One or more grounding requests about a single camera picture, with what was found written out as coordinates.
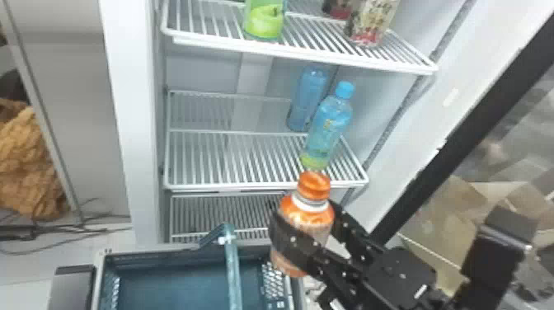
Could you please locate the red snack packet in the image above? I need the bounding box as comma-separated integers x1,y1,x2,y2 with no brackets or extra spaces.
321,0,354,21

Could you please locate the blue bottle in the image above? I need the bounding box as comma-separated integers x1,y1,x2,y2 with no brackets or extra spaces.
298,80,356,171
285,64,333,134

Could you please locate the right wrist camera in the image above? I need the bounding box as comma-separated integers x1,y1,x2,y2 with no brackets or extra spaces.
449,204,538,310

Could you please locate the fridge door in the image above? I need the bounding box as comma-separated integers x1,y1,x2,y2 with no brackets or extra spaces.
369,16,554,310

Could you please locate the green bottle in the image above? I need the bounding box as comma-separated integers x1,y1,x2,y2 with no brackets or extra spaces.
242,0,287,43

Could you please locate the black cable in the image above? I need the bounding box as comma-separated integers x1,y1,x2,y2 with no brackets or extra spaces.
0,198,133,256

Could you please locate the white fridge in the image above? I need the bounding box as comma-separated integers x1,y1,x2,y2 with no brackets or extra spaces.
98,0,554,246

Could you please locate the orange bottle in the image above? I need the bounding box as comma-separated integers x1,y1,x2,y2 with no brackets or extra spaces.
270,170,337,279

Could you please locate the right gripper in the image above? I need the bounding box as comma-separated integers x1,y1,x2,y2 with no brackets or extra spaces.
266,200,452,310

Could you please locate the blue basket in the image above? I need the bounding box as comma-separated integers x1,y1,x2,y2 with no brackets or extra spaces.
90,222,309,310

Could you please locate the brown cloth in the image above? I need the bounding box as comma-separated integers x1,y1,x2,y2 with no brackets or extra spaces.
0,97,71,221

